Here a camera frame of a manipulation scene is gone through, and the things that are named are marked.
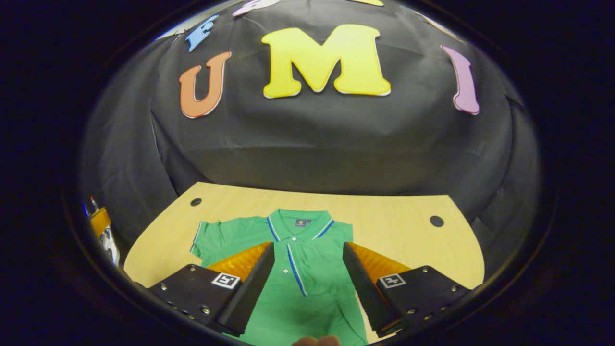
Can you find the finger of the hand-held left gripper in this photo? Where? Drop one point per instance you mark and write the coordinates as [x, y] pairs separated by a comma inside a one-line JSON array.
[[100, 222]]

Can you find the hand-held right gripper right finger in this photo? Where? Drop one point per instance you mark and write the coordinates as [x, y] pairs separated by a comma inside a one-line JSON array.
[[367, 293]]

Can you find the green T-shirt with collar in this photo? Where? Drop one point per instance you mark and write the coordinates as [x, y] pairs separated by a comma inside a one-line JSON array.
[[312, 269]]

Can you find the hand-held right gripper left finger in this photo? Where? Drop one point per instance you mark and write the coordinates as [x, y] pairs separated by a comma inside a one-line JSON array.
[[250, 293]]

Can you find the black backdrop cloth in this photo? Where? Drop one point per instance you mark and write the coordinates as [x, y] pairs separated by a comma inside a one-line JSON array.
[[307, 144]]

